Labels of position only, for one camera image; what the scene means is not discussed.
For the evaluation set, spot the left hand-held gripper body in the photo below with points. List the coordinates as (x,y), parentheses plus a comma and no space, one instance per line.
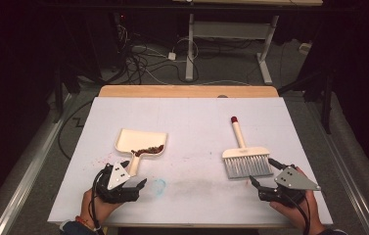
(116,192)

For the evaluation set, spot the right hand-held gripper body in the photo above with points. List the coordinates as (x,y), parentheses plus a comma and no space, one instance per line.
(289,182)

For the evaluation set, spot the pile of red beans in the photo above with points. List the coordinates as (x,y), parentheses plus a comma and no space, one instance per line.
(149,150)

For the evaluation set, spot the cream plastic dustpan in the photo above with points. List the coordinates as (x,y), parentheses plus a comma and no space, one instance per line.
(139,138)

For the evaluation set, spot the person's left hand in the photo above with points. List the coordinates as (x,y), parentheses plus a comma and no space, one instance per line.
(95,209)

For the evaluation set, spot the person's right hand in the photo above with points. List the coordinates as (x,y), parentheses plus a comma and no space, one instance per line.
(304,215)

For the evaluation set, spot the black metal stand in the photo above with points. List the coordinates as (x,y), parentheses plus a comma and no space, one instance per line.
(58,94)
(327,104)

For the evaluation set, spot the white table mat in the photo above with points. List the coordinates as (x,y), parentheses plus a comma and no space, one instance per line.
(205,117)

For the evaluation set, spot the wooden table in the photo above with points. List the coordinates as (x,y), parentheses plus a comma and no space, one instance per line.
(188,91)

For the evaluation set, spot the white power adapter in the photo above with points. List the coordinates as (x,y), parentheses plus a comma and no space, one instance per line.
(172,56)

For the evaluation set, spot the small white floor box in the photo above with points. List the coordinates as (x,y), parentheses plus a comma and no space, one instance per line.
(304,48)

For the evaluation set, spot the aluminium floor rail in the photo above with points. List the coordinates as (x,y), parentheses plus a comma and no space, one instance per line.
(32,166)
(351,192)

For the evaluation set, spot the white desk frame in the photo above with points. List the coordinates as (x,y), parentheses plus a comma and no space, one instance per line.
(231,30)

